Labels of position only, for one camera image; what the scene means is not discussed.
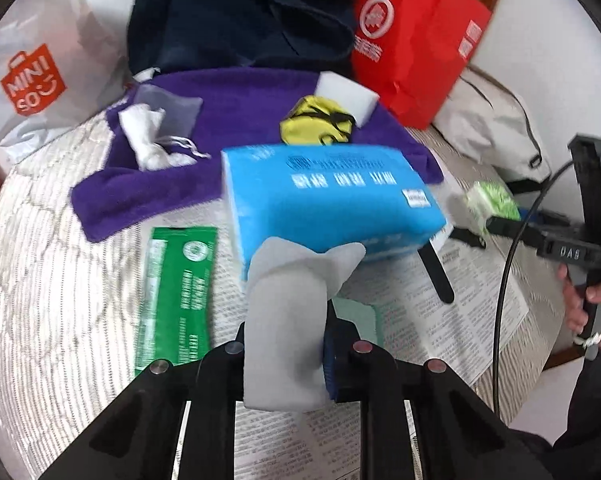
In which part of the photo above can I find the newspaper sheet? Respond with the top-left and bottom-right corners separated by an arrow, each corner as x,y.
210,207 -> 528,480

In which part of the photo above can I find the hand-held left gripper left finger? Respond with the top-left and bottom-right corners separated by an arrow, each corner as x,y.
38,322 -> 246,480

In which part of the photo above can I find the green packet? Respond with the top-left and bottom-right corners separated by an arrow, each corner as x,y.
133,226 -> 218,378

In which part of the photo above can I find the translucent drawstring pouch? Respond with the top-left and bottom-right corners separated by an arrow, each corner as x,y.
118,84 -> 212,172

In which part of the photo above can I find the cream canvas bag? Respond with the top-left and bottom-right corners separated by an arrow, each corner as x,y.
433,65 -> 553,186

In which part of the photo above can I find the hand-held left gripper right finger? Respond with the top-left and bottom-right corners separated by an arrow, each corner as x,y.
323,300 -> 556,480

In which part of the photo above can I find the white glove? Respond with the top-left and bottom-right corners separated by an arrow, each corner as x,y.
243,240 -> 367,413

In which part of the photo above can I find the white sponge block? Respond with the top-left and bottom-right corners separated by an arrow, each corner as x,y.
313,72 -> 380,128

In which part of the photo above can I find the blue tissue pack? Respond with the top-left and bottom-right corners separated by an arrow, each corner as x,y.
221,143 -> 448,281

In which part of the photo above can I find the mint green cloth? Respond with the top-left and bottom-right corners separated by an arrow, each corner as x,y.
333,297 -> 383,346

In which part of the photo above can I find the navy fabric bag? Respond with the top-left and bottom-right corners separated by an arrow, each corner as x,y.
127,0 -> 368,76

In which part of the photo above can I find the red paper bag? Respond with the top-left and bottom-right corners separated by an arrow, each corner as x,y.
350,0 -> 493,131

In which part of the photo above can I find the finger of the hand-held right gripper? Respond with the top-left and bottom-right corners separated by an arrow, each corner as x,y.
417,227 -> 488,306
483,212 -> 543,243

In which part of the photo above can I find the yellow black pouch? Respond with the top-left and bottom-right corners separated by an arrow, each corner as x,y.
279,95 -> 357,147

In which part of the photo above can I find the person's right forearm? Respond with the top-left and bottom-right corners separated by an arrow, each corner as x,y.
555,350 -> 601,480

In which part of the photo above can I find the white plastic shopping bag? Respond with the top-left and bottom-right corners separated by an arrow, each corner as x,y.
0,0 -> 131,163

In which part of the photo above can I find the person's right hand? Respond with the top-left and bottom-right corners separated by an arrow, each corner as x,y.
555,265 -> 601,336

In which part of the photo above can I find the green wet wipes pack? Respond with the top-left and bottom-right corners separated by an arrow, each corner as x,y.
447,182 -> 521,236

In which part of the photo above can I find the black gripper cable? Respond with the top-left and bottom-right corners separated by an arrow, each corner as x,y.
490,159 -> 578,421

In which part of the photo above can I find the striped bed sheet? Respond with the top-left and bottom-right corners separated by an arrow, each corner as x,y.
0,105 -> 566,480

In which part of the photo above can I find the purple towel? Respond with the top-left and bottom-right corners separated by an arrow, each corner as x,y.
70,67 -> 443,243

